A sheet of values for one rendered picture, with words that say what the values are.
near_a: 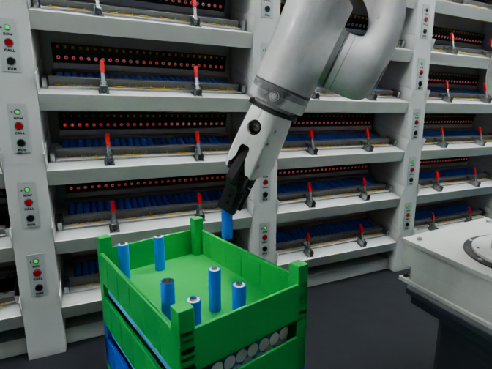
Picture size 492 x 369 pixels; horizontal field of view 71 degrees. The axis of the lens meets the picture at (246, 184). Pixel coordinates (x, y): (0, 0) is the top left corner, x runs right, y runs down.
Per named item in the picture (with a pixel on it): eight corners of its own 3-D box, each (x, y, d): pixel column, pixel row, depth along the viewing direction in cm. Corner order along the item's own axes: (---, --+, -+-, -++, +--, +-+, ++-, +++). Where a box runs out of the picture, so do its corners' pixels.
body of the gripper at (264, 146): (289, 112, 44) (255, 187, 48) (307, 113, 54) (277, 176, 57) (241, 88, 46) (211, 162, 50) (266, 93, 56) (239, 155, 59)
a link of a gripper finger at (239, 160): (232, 168, 46) (231, 191, 50) (262, 132, 49) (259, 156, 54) (225, 165, 46) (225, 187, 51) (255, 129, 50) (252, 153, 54)
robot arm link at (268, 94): (300, 98, 44) (291, 120, 45) (315, 101, 52) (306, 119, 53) (245, 72, 46) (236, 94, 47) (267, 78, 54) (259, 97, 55)
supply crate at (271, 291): (307, 315, 49) (309, 263, 48) (179, 381, 37) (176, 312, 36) (199, 252, 73) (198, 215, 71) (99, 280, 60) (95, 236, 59)
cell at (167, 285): (163, 285, 44) (165, 332, 45) (176, 281, 45) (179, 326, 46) (157, 280, 45) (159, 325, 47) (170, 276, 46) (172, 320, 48)
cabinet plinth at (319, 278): (496, 243, 190) (497, 234, 189) (31, 352, 102) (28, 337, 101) (467, 234, 204) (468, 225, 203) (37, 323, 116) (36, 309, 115)
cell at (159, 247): (167, 269, 64) (165, 235, 62) (157, 271, 63) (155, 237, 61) (162, 266, 65) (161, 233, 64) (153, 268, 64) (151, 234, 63)
